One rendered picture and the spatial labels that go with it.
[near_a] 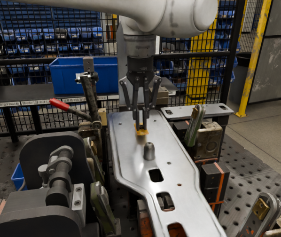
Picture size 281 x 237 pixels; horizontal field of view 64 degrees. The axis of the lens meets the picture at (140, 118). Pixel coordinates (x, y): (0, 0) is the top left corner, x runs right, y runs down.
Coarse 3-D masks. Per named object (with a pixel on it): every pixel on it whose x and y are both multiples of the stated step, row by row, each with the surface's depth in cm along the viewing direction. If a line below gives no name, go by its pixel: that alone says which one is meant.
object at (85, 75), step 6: (84, 72) 64; (96, 72) 63; (78, 78) 62; (84, 78) 61; (90, 78) 63; (96, 78) 62; (84, 84) 62; (90, 84) 65; (84, 90) 63; (90, 90) 63; (90, 96) 64; (90, 102) 65; (90, 108) 66; (96, 108) 69; (90, 114) 67; (96, 114) 67; (96, 120) 68
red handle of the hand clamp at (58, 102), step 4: (52, 100) 63; (56, 100) 64; (52, 104) 64; (56, 104) 64; (60, 104) 64; (64, 104) 65; (68, 104) 66; (60, 108) 65; (64, 108) 65; (68, 108) 65; (72, 108) 66; (72, 112) 66; (76, 112) 66; (80, 112) 67; (80, 116) 67; (84, 116) 68; (88, 116) 68; (88, 120) 68
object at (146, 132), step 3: (135, 123) 78; (141, 123) 78; (135, 126) 76; (141, 126) 74; (135, 129) 74; (141, 129) 74; (147, 129) 74; (138, 132) 72; (141, 132) 72; (144, 132) 72; (147, 132) 72
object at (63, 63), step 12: (60, 60) 109; (72, 60) 110; (96, 60) 111; (108, 60) 112; (60, 72) 97; (72, 72) 97; (108, 72) 98; (60, 84) 99; (72, 84) 99; (96, 84) 100; (108, 84) 101
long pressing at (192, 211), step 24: (120, 120) 84; (120, 144) 70; (144, 144) 70; (168, 144) 70; (120, 168) 59; (144, 168) 59; (168, 168) 59; (192, 168) 59; (144, 192) 51; (168, 192) 52; (192, 192) 52; (168, 216) 46; (192, 216) 46
